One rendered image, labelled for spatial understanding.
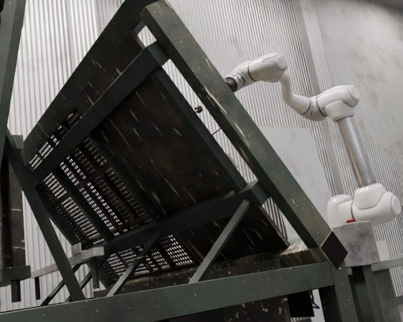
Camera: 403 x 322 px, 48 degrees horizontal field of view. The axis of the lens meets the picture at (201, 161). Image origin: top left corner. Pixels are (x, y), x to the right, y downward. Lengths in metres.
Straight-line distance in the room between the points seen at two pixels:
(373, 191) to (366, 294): 0.63
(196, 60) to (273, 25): 5.87
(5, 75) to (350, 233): 1.43
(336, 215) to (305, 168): 3.85
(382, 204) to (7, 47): 1.84
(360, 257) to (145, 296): 0.98
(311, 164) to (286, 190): 4.76
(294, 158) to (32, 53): 3.54
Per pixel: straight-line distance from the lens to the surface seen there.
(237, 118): 1.72
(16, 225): 2.90
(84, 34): 5.59
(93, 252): 2.30
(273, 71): 2.11
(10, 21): 1.52
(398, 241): 7.90
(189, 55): 1.72
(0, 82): 1.41
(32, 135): 3.15
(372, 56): 9.08
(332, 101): 2.52
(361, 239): 2.03
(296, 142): 6.52
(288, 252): 1.96
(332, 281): 1.86
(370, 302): 2.06
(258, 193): 1.75
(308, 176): 6.40
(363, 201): 2.50
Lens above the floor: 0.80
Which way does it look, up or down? 14 degrees up
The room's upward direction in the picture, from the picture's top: 9 degrees counter-clockwise
